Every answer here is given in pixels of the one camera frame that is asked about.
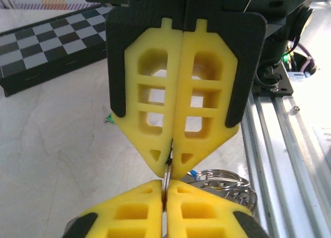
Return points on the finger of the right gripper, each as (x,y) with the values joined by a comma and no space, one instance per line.
(129,80)
(230,80)

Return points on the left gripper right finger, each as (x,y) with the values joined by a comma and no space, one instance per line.
(201,212)

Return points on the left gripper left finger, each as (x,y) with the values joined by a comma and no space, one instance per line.
(129,212)

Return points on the blue key tag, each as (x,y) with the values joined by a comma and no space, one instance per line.
(193,173)

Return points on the green key tag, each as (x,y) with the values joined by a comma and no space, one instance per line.
(110,118)

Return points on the brass key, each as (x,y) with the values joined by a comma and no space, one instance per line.
(169,155)

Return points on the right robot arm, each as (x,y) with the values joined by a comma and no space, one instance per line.
(276,49)

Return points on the black white chessboard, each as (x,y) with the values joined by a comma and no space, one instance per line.
(38,54)

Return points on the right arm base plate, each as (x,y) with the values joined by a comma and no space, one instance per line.
(282,86)

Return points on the aluminium mounting rail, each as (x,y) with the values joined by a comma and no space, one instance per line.
(279,157)

